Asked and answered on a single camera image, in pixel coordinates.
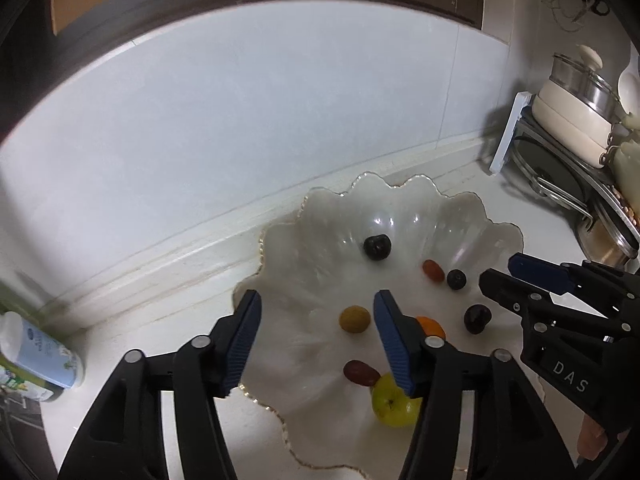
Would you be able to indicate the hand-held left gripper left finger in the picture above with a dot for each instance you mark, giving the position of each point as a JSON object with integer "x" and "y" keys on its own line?
{"x": 242, "y": 345}

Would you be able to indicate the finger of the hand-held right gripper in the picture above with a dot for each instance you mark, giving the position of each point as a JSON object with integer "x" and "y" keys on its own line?
{"x": 537, "y": 272}
{"x": 505, "y": 290}

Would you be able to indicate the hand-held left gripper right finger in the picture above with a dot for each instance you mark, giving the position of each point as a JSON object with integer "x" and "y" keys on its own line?
{"x": 397, "y": 345}

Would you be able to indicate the orange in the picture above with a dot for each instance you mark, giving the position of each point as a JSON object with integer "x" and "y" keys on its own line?
{"x": 434, "y": 327}

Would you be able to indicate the dark plum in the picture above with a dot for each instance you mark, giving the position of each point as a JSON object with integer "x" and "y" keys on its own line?
{"x": 476, "y": 319}
{"x": 376, "y": 248}

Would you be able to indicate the dark red grape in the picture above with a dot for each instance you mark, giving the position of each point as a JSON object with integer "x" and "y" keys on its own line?
{"x": 361, "y": 373}

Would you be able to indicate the blueberry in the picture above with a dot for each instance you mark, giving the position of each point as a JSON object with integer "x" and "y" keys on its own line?
{"x": 456, "y": 279}

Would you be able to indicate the yellow longan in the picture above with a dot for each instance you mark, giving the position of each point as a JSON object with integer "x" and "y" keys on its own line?
{"x": 354, "y": 319}

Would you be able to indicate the green apple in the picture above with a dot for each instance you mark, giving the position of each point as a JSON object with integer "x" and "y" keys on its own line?
{"x": 392, "y": 402}

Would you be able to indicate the red cherry tomato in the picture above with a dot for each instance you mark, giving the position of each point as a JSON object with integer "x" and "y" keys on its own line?
{"x": 433, "y": 270}

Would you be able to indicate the white scalloped bowl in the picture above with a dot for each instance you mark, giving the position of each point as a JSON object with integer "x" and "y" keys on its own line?
{"x": 310, "y": 260}

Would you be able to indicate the person's right hand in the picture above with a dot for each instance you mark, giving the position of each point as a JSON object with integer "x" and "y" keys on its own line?
{"x": 592, "y": 440}

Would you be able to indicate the stainless steel pot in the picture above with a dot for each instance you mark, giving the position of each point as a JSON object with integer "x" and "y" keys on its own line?
{"x": 600, "y": 245}

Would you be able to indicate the glass pan lid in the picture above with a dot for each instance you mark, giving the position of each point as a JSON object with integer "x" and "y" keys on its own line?
{"x": 550, "y": 175}

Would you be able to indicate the wooden trivet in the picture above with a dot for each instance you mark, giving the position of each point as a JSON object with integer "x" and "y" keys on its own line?
{"x": 631, "y": 210}

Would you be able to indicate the cream round lidded pot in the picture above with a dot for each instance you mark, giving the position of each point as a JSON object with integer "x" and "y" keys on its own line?
{"x": 629, "y": 167}

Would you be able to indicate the grey countertop shelf rack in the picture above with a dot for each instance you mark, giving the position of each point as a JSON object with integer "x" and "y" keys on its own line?
{"x": 510, "y": 135}

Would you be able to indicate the cream saucepan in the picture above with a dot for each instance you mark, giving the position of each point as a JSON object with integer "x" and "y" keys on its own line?
{"x": 565, "y": 102}
{"x": 565, "y": 132}

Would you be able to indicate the steel steamer pot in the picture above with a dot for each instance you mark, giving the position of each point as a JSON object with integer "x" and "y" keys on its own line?
{"x": 595, "y": 92}

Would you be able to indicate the white pump bottle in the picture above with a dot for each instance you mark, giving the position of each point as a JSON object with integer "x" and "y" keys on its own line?
{"x": 40, "y": 350}

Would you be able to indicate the white rice spoon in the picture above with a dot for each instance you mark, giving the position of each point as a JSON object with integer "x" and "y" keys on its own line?
{"x": 630, "y": 85}

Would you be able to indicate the green dish soap bottle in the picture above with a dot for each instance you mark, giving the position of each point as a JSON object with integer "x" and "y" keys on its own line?
{"x": 20, "y": 385}

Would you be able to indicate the black scissors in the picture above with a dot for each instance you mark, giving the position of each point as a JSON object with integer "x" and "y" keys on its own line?
{"x": 592, "y": 2}

